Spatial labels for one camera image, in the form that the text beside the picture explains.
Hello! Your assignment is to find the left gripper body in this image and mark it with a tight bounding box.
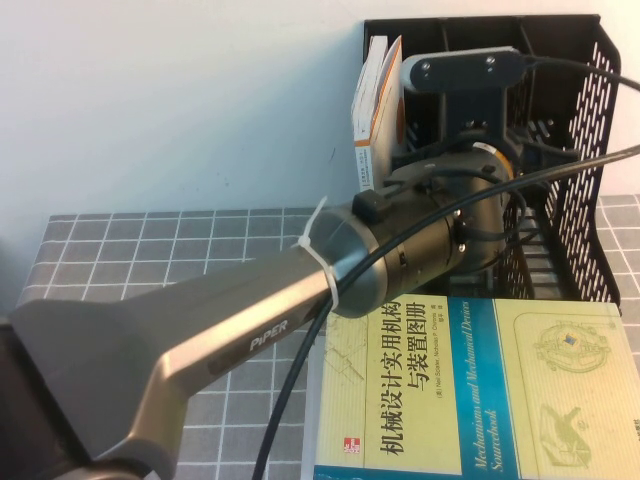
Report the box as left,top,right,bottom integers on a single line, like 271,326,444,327
439,90,577,172

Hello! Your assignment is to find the white orange book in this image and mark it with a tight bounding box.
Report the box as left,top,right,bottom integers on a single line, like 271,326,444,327
351,34,409,197

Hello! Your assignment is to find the black perforated book stand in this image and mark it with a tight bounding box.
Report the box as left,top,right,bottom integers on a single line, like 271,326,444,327
362,13,622,317

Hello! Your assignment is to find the yellow green mechanisms book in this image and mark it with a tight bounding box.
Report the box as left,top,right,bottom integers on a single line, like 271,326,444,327
302,294,640,480

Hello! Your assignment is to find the pale grey book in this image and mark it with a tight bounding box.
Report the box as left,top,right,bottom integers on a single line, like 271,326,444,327
301,344,326,480

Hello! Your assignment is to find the white zip tie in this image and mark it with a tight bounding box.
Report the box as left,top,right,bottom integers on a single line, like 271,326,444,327
297,197,345,307

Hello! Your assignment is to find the grey checkered tablecloth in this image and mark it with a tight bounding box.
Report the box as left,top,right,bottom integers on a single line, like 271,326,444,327
14,193,640,480

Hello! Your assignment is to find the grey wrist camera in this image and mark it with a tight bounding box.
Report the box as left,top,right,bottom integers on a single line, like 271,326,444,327
402,45,527,95

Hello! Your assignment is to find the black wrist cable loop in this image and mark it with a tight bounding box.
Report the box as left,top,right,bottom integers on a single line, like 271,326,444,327
389,159,532,251

